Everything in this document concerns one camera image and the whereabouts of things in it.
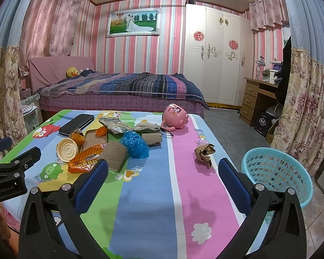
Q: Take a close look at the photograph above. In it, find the cream plastic lid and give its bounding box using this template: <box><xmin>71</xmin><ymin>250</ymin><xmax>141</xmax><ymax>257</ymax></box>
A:
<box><xmin>57</xmin><ymin>138</ymin><xmax>78</xmax><ymax>163</ymax></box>

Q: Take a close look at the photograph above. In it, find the orange snack wrapper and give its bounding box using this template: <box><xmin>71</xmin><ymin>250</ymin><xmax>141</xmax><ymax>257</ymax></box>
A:
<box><xmin>68</xmin><ymin>143</ymin><xmax>106</xmax><ymax>174</ymax></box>

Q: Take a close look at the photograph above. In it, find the turquoise plastic laundry basket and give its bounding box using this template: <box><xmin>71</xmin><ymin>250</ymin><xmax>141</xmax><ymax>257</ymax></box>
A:
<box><xmin>241</xmin><ymin>147</ymin><xmax>314</xmax><ymax>226</ymax></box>

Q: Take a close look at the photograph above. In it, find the orange plastic cap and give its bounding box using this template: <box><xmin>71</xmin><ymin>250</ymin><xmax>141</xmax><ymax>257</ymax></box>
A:
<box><xmin>95</xmin><ymin>126</ymin><xmax>108</xmax><ymax>137</ymax></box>

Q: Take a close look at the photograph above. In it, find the brown cardboard piece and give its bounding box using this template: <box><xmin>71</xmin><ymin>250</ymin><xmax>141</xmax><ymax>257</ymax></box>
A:
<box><xmin>98</xmin><ymin>140</ymin><xmax>127</xmax><ymax>172</ymax></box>

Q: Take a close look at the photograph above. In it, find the grey printed foil packet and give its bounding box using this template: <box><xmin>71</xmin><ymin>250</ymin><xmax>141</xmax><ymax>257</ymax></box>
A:
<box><xmin>99</xmin><ymin>117</ymin><xmax>133</xmax><ymax>134</ymax></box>

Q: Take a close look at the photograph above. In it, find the blue plastic bag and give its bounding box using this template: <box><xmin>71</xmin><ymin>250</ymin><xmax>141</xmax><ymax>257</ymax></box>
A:
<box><xmin>120</xmin><ymin>131</ymin><xmax>149</xmax><ymax>158</ymax></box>

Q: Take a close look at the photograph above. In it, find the brown paper ball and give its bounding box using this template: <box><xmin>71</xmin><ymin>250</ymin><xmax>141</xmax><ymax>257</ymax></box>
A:
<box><xmin>194</xmin><ymin>144</ymin><xmax>215</xmax><ymax>169</ymax></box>

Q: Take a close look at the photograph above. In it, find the brown paper wad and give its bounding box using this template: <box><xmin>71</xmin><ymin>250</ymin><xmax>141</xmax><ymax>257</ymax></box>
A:
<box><xmin>70</xmin><ymin>129</ymin><xmax>85</xmax><ymax>147</ymax></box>

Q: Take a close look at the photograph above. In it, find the floral curtain left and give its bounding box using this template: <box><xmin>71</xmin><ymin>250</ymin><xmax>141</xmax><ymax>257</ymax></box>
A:
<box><xmin>0</xmin><ymin>0</ymin><xmax>31</xmax><ymax>145</ymax></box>

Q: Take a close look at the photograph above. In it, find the floral curtain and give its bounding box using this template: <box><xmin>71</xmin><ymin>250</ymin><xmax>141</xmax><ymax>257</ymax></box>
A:
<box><xmin>0</xmin><ymin>0</ymin><xmax>31</xmax><ymax>145</ymax></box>
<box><xmin>271</xmin><ymin>0</ymin><xmax>324</xmax><ymax>175</ymax></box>

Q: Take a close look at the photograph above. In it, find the white bedside stool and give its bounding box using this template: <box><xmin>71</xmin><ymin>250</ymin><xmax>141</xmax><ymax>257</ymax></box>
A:
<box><xmin>21</xmin><ymin>94</ymin><xmax>43</xmax><ymax>134</ymax></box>

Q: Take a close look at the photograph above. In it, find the black rectangular case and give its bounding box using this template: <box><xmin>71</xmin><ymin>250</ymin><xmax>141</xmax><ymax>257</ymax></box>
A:
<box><xmin>59</xmin><ymin>114</ymin><xmax>95</xmax><ymax>136</ymax></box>

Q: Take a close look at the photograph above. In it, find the brown rectangular tray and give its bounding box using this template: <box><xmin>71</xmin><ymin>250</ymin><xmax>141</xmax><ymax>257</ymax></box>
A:
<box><xmin>82</xmin><ymin>129</ymin><xmax>108</xmax><ymax>150</ymax></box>

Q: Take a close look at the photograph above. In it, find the bed with plaid quilt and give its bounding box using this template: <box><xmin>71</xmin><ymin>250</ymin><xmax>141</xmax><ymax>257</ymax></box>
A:
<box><xmin>28</xmin><ymin>57</ymin><xmax>208</xmax><ymax>116</ymax></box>

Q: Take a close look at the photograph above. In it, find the yellow duck plush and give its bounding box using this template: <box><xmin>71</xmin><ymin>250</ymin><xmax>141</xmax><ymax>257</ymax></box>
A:
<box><xmin>66</xmin><ymin>67</ymin><xmax>80</xmax><ymax>78</ymax></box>

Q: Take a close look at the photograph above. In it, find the floral curtain right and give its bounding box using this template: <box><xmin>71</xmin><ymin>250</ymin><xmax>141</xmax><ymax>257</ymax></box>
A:
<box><xmin>271</xmin><ymin>0</ymin><xmax>324</xmax><ymax>175</ymax></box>

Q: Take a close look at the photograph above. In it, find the black box under desk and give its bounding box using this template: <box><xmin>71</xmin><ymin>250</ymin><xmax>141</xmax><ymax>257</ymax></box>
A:
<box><xmin>254</xmin><ymin>112</ymin><xmax>275</xmax><ymax>137</ymax></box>

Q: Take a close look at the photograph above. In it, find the pink window curtain left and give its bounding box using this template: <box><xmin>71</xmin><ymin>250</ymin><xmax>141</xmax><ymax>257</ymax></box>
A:
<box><xmin>19</xmin><ymin>0</ymin><xmax>83</xmax><ymax>71</ymax></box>

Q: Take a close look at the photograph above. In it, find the wooden desk with drawers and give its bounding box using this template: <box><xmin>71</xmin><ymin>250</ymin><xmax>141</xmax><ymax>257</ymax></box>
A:
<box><xmin>239</xmin><ymin>77</ymin><xmax>278</xmax><ymax>127</ymax></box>

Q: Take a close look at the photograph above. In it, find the pink piggy bank mug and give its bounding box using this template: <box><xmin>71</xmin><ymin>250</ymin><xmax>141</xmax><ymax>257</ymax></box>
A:
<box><xmin>160</xmin><ymin>104</ymin><xmax>189</xmax><ymax>132</ymax></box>

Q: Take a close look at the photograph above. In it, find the desk lamp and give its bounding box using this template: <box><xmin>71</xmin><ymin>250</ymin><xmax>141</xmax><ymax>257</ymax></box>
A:
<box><xmin>255</xmin><ymin>56</ymin><xmax>266</xmax><ymax>80</ymax></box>

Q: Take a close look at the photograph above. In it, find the framed wedding photo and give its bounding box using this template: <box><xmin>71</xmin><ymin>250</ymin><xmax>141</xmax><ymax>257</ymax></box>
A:
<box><xmin>106</xmin><ymin>8</ymin><xmax>162</xmax><ymax>38</ymax></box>

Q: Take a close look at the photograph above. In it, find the white wardrobe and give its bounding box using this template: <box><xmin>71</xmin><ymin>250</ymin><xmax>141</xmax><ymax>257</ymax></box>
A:
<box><xmin>183</xmin><ymin>4</ymin><xmax>254</xmax><ymax>106</ymax></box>

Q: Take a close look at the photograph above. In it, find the pink valance curtain right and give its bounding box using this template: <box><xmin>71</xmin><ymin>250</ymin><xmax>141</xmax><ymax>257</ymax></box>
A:
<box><xmin>249</xmin><ymin>0</ymin><xmax>289</xmax><ymax>31</ymax></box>

